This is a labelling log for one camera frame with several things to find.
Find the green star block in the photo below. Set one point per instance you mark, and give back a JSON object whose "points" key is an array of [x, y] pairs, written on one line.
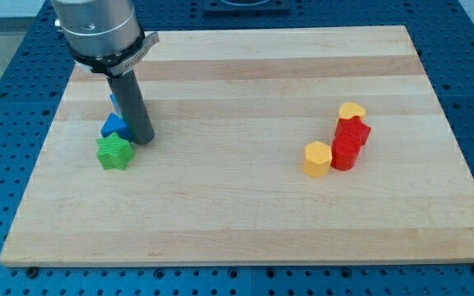
{"points": [[114, 152]]}

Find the red star block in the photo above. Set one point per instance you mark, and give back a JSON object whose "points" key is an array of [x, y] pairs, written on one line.
{"points": [[354, 127]]}

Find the yellow heart block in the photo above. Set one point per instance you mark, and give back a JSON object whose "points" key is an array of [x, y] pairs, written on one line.
{"points": [[349, 110]]}

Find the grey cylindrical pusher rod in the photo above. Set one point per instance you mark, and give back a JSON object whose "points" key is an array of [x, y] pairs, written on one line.
{"points": [[127, 92]]}

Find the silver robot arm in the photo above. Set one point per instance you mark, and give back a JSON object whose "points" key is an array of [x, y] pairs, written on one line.
{"points": [[104, 35]]}

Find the yellow hexagon block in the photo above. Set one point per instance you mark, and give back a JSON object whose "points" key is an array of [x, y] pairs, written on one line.
{"points": [[317, 159]]}

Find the blue triangle block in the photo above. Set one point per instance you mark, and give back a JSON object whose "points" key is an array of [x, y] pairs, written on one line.
{"points": [[114, 123]]}

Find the red cylinder block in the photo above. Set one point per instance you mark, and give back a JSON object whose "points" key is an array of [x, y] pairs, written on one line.
{"points": [[345, 151]]}

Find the wooden board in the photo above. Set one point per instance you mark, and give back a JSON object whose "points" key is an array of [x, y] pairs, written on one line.
{"points": [[222, 183]]}

